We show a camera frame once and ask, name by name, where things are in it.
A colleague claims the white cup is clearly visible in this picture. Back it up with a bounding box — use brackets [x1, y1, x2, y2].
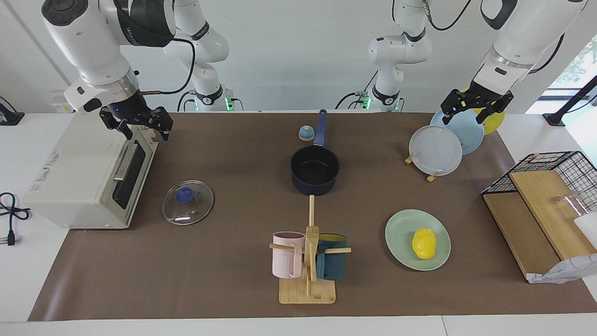
[573, 212, 597, 248]

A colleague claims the yellow plate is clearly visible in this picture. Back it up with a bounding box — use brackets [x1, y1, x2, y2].
[459, 88, 506, 136]

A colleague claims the beige toaster oven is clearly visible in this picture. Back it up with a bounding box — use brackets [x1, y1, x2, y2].
[22, 112, 159, 230]

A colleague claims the white power strip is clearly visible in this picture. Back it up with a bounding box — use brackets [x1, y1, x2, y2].
[49, 90, 76, 114]

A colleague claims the glass lid blue knob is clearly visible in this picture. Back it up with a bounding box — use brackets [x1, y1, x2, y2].
[161, 180, 215, 226]

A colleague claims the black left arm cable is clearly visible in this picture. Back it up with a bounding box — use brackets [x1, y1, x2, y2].
[422, 0, 566, 74]

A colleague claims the black clamp stand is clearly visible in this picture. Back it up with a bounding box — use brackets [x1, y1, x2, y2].
[542, 75, 597, 126]

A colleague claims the wooden shelf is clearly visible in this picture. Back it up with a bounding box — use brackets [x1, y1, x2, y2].
[482, 169, 597, 280]

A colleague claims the brown table mat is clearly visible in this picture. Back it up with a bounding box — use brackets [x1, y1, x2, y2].
[27, 112, 597, 322]

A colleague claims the mint green plate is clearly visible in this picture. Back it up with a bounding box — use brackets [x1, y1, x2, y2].
[385, 209, 452, 272]

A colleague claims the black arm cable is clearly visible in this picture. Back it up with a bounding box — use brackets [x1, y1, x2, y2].
[422, 0, 566, 74]
[138, 37, 195, 95]

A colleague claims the pink ribbed mug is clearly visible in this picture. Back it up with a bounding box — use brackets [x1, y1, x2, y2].
[272, 231, 306, 279]

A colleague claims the black base cable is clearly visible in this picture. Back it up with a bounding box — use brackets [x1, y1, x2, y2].
[335, 70, 379, 110]
[177, 90, 196, 112]

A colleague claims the wooden mug tree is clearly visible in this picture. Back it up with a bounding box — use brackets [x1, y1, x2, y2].
[269, 195, 352, 305]

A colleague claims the wooden plate rack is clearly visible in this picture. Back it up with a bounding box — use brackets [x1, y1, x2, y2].
[404, 152, 440, 183]

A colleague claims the dark blue saucepan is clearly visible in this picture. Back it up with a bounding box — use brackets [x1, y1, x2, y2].
[290, 109, 340, 196]

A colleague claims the light blue plate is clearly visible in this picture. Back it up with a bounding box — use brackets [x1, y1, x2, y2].
[430, 108, 485, 155]

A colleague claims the black wire basket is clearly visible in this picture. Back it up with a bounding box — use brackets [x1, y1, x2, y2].
[481, 150, 597, 213]

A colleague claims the white checked cloth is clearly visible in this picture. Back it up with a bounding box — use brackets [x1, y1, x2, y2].
[526, 253, 597, 284]

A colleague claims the black power cord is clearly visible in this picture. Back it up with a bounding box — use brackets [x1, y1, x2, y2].
[0, 191, 32, 247]

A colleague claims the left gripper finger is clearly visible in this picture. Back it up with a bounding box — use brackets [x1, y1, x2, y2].
[441, 90, 463, 126]
[476, 91, 514, 125]

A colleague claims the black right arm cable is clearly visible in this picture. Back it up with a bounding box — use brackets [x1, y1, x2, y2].
[138, 37, 195, 95]

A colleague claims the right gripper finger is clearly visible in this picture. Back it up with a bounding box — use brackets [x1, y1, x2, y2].
[152, 106, 174, 141]
[99, 106, 133, 140]

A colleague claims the dark teal mug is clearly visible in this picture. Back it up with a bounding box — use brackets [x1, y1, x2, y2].
[316, 233, 348, 281]

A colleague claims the clear glass cup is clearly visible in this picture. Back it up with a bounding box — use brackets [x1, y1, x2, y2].
[552, 191, 589, 220]

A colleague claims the black desk mount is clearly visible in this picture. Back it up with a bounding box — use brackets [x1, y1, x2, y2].
[0, 96, 25, 126]

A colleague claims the pale grey plate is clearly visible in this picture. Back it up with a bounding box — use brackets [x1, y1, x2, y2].
[409, 125, 463, 177]

